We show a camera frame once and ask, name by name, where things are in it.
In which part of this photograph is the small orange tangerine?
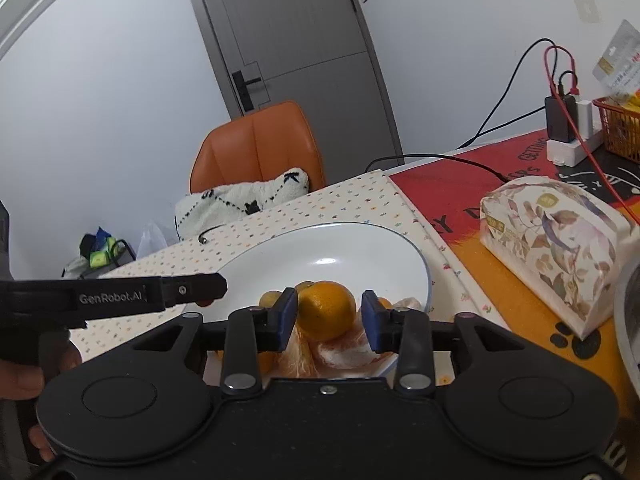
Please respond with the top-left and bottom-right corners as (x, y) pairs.
(378, 297), (393, 310)

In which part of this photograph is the large orange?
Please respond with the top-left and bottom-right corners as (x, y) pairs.
(257, 352), (278, 376)

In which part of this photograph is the peeled pomelo segment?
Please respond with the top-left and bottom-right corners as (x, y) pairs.
(274, 326), (318, 378)
(310, 311), (397, 378)

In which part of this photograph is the white black patterned cushion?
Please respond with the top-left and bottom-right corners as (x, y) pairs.
(175, 168), (310, 240)

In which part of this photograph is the red cable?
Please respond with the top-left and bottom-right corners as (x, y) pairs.
(542, 44), (640, 226)

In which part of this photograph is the black door handle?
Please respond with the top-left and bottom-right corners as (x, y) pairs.
(231, 70), (262, 112)

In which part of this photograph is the white power strip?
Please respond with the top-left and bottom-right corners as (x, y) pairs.
(547, 100), (603, 168)

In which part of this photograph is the orange leather chair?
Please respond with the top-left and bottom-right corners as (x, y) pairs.
(189, 101), (326, 193)

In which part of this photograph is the person left hand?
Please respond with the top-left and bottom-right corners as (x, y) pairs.
(1, 342), (82, 463)

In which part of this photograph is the floral tissue box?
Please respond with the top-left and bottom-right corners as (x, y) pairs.
(480, 177), (639, 339)

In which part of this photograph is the white ceramic plate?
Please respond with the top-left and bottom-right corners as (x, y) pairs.
(191, 222), (432, 322)

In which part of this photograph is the red plastic basket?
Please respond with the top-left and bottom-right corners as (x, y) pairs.
(593, 98), (640, 164)

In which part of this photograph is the floral polka dot tablecloth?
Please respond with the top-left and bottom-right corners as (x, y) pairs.
(111, 171), (506, 326)

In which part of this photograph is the black cable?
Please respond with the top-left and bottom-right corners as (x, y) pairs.
(364, 37), (559, 183)

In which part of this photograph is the yellow snack bag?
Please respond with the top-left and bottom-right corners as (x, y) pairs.
(592, 20), (640, 112)

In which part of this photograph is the translucent plastic bag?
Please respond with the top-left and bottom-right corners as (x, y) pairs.
(136, 221), (179, 259)

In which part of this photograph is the black metal shelf rack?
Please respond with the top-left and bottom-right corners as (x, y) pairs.
(61, 228), (137, 280)

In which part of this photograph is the stainless steel bowl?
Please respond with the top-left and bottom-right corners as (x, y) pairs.
(613, 257), (640, 394)

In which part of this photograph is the grey door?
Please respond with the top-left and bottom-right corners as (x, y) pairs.
(191, 0), (402, 178)

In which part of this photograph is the brown kiwi fruit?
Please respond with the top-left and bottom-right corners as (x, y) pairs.
(258, 290), (282, 309)

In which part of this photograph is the red printed table mat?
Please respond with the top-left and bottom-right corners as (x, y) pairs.
(390, 131), (639, 479)

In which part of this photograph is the black charger adapter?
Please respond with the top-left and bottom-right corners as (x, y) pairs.
(544, 94), (578, 143)

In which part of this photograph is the black usb cable end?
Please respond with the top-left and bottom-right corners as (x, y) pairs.
(197, 224), (227, 246)

